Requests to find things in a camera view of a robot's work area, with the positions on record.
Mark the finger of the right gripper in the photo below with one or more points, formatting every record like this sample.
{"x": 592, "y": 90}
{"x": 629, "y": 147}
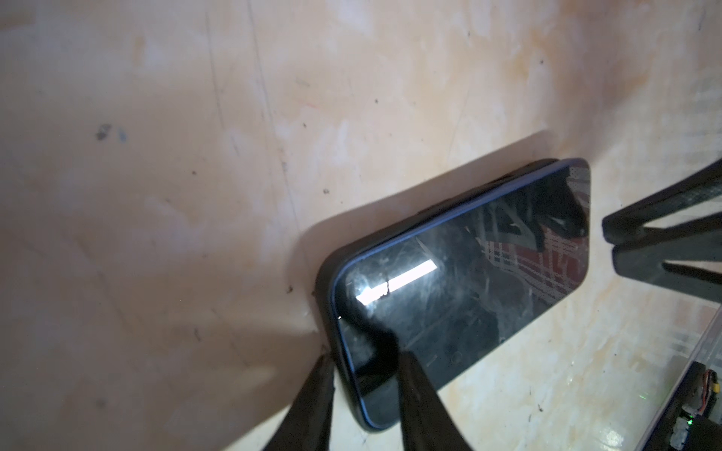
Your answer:
{"x": 670, "y": 258}
{"x": 629, "y": 223}

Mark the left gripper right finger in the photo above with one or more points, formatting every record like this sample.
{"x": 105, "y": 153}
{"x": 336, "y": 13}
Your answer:
{"x": 425, "y": 422}

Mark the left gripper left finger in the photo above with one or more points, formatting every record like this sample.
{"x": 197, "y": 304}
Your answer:
{"x": 307, "y": 425}

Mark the black phone case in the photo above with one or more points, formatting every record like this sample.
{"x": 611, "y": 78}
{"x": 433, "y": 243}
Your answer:
{"x": 327, "y": 293}

